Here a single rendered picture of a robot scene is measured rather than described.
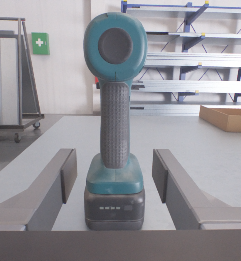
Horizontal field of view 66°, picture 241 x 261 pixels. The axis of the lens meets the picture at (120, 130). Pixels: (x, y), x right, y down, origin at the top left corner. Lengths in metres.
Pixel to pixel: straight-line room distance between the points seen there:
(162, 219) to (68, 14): 4.99
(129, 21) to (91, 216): 0.20
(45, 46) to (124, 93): 4.76
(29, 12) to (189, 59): 3.67
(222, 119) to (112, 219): 0.64
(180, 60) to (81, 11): 2.51
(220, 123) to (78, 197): 0.64
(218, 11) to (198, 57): 0.90
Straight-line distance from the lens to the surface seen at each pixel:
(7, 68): 2.90
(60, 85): 4.97
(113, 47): 0.18
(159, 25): 5.05
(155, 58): 3.88
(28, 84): 3.52
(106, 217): 0.24
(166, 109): 3.88
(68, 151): 0.16
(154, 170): 0.16
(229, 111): 1.10
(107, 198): 0.22
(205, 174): 0.40
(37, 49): 5.01
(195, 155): 0.49
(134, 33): 0.18
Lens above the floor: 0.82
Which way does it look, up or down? 15 degrees down
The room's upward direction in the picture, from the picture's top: 1 degrees clockwise
